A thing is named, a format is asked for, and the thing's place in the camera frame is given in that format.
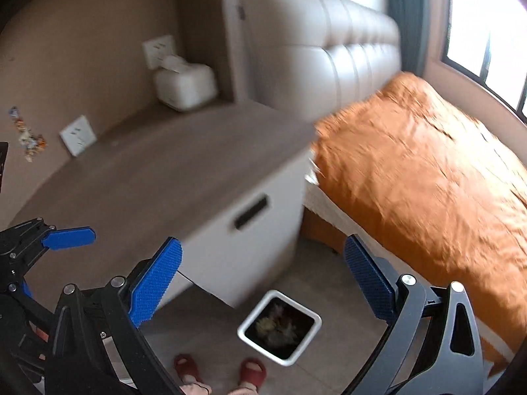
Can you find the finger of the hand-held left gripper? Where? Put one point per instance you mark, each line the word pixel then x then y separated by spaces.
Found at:
pixel 26 291
pixel 68 238

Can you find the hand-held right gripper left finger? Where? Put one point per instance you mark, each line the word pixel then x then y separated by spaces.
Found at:
pixel 156 282

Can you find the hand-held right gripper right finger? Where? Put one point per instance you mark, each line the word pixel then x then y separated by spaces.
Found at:
pixel 370 279

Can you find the white square waste bin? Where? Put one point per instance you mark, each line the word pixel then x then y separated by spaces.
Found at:
pixel 302 339

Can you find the red slipper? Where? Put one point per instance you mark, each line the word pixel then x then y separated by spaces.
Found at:
pixel 253 372
pixel 187 368

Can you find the white bedside cabinet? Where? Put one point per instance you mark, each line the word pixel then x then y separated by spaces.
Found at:
pixel 255 263

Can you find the orange blanket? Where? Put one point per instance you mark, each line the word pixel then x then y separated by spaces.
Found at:
pixel 424 181

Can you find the person's left foot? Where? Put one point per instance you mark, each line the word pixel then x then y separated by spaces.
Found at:
pixel 197 389

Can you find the person's foot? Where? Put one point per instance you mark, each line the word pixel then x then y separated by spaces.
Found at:
pixel 197 389
pixel 243 390

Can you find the person's right foot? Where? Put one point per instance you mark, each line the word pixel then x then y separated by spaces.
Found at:
pixel 243 390

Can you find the white ribbed tissue box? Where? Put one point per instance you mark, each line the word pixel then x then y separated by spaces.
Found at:
pixel 185 88

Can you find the beige padded headboard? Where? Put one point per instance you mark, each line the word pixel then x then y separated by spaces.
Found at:
pixel 321 57

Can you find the dark green curtain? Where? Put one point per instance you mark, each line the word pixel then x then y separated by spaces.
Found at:
pixel 407 20

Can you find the black framed window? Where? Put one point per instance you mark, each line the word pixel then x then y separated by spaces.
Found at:
pixel 473 37

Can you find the cluster of wall stickers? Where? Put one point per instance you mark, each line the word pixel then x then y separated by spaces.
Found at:
pixel 29 140

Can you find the white wide wall socket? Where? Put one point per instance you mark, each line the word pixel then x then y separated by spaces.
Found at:
pixel 78 135

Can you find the white narrow wall socket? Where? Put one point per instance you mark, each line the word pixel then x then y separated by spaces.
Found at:
pixel 156 49

